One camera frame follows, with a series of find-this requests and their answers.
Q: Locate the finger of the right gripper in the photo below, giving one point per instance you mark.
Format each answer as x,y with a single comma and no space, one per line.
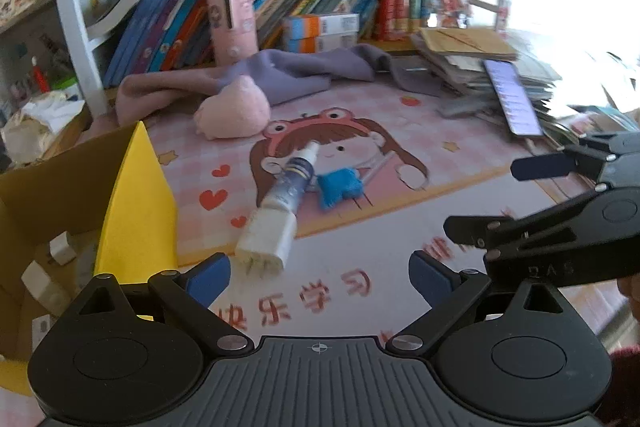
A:
547,166
482,232

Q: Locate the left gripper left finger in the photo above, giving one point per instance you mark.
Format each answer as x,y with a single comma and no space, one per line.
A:
139,354

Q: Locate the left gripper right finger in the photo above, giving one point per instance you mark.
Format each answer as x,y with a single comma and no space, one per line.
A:
492,354

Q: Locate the yellow cardboard box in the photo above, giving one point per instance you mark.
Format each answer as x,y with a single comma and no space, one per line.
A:
112,185

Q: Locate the blue felt pouch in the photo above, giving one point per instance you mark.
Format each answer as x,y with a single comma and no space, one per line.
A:
339,185

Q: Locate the white blue spray bottle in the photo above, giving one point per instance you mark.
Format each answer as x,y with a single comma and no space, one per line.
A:
267,237

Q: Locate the pink plush toy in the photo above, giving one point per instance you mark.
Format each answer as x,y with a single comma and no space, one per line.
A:
240,110

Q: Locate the smartphone lit screen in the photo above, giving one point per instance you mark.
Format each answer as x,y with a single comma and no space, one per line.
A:
514,101

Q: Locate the clear pen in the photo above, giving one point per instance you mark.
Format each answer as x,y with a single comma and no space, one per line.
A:
373,170

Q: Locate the stack of papers and booklets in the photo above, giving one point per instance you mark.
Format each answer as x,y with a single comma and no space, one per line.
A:
466,75

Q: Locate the pink cartoon desk mat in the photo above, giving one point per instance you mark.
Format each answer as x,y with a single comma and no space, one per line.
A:
347,272

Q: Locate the tissue pack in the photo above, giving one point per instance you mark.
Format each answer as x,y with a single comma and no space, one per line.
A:
31,131

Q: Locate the purple pink cloth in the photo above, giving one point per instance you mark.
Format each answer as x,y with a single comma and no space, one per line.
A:
282,76

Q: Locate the orange white small box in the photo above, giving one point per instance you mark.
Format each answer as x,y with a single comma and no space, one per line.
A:
320,33

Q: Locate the pink cylindrical box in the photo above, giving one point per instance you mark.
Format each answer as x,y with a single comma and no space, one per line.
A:
233,31

